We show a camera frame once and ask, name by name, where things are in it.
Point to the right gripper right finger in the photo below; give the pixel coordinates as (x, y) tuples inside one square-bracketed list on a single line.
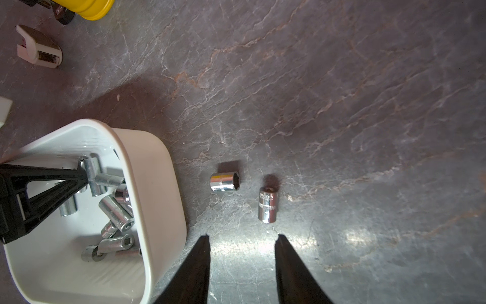
[(295, 284)]

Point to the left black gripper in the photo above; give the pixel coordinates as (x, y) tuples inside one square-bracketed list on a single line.
[(21, 214)]

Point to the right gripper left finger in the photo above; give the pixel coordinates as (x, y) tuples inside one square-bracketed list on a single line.
[(191, 282)]

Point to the white plastic storage box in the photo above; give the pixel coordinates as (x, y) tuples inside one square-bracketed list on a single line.
[(47, 266)]

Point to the short chrome socket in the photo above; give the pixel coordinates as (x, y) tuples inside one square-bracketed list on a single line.
[(225, 182)]

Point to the long chrome socket in box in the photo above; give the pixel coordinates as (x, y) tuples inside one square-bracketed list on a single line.
[(108, 180)]

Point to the yellow pen holder cup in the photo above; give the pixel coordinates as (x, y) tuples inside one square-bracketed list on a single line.
[(88, 9)]

